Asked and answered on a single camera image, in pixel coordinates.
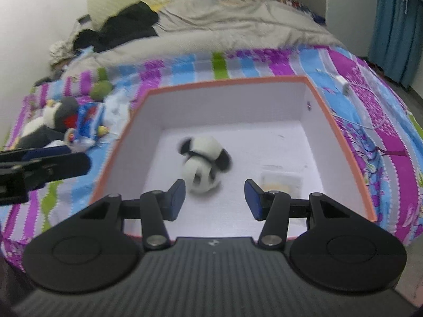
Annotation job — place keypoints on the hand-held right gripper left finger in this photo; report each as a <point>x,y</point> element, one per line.
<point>178,198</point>

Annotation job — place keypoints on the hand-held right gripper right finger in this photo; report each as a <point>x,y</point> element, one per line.
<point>252,198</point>

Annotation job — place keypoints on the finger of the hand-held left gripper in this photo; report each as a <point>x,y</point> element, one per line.
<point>46,152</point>
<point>66,165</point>

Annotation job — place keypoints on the panda plush toy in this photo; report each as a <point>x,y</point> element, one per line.
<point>205,148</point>

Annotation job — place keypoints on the white textured cloth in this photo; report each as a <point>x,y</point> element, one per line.
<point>117,112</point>

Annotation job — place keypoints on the orange cardboard box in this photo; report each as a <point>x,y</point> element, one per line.
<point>231,105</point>

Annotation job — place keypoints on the clear plastic packet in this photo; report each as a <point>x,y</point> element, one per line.
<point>281,180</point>

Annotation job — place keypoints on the grey penguin plush toy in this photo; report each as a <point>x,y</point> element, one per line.
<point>62,112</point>

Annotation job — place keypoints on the blue printed packet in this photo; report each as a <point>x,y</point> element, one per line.
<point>89,119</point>

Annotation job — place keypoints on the dark cloth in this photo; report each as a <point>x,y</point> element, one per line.
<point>44,80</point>

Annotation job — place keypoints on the green plush massage hammer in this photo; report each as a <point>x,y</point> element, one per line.
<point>100,89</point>

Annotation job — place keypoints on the white crumpled cloth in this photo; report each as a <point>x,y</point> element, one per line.
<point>61,51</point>

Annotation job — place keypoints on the black power adapter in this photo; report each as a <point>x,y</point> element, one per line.
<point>84,19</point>

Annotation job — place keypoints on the striped floral bed sheet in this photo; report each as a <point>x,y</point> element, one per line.
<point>380,145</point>

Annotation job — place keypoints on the black clothing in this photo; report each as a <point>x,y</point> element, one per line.
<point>129,23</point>

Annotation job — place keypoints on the grey duvet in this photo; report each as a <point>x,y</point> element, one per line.
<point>214,29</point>

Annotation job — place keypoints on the colourful printed cloth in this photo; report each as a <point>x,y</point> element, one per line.
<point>297,5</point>

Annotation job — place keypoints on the blue curtain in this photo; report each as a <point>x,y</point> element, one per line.
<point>396,23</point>

